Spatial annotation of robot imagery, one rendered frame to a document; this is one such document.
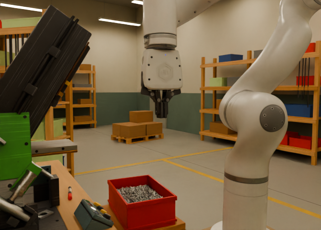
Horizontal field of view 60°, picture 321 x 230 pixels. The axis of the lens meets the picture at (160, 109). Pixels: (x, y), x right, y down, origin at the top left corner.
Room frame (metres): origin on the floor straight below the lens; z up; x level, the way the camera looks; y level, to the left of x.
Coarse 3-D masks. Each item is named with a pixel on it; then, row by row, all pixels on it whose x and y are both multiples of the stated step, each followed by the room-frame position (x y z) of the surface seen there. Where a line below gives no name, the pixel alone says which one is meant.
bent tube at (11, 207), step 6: (0, 138) 0.83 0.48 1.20; (0, 198) 0.79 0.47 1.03; (0, 204) 0.79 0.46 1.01; (6, 204) 0.79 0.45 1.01; (12, 204) 0.81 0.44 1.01; (6, 210) 0.79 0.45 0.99; (12, 210) 0.80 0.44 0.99; (18, 210) 0.80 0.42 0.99; (24, 210) 0.82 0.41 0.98; (12, 216) 0.80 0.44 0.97; (18, 216) 0.80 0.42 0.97; (24, 216) 0.81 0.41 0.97; (30, 216) 0.82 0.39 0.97; (24, 222) 0.81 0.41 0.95
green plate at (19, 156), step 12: (0, 120) 0.88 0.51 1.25; (12, 120) 0.89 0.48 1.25; (24, 120) 0.91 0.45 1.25; (0, 132) 0.87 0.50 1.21; (12, 132) 0.88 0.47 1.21; (24, 132) 0.90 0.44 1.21; (0, 144) 0.86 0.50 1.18; (12, 144) 0.87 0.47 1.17; (24, 144) 0.89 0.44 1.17; (0, 156) 0.85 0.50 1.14; (12, 156) 0.86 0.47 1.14; (24, 156) 0.88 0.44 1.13; (0, 168) 0.84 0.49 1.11; (12, 168) 0.86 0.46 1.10; (24, 168) 0.87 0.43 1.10; (0, 180) 0.83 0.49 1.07
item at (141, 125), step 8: (136, 112) 7.57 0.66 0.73; (144, 112) 7.71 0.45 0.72; (152, 112) 7.89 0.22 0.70; (136, 120) 7.57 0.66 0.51; (144, 120) 7.71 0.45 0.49; (152, 120) 7.89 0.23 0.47; (112, 128) 7.45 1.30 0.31; (120, 128) 7.11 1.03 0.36; (128, 128) 6.87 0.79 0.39; (136, 128) 7.03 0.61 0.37; (144, 128) 7.23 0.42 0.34; (152, 128) 7.40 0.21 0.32; (160, 128) 7.59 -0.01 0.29; (112, 136) 7.38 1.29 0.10; (120, 136) 7.11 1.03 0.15; (128, 136) 6.88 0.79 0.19; (136, 136) 7.03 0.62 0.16; (144, 136) 7.19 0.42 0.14; (152, 136) 7.84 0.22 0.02; (160, 136) 7.59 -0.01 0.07
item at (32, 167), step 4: (32, 164) 0.88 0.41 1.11; (28, 168) 0.87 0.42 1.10; (32, 168) 0.88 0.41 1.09; (36, 168) 0.89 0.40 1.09; (40, 168) 0.89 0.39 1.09; (24, 172) 0.87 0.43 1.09; (32, 172) 0.88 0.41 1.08; (36, 172) 0.88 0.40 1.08; (40, 172) 0.89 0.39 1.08; (20, 176) 0.86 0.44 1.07; (16, 180) 0.85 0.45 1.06; (32, 180) 0.87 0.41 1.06; (24, 192) 0.85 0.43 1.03
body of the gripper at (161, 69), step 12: (156, 48) 0.68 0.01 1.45; (168, 48) 0.68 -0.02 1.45; (144, 60) 0.68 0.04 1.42; (156, 60) 0.68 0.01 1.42; (168, 60) 0.69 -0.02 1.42; (180, 60) 0.71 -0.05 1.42; (144, 72) 0.68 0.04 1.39; (156, 72) 0.68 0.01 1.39; (168, 72) 0.69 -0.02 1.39; (180, 72) 0.70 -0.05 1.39; (144, 84) 0.68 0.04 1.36; (156, 84) 0.68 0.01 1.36; (168, 84) 0.69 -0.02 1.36; (180, 84) 0.70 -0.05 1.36
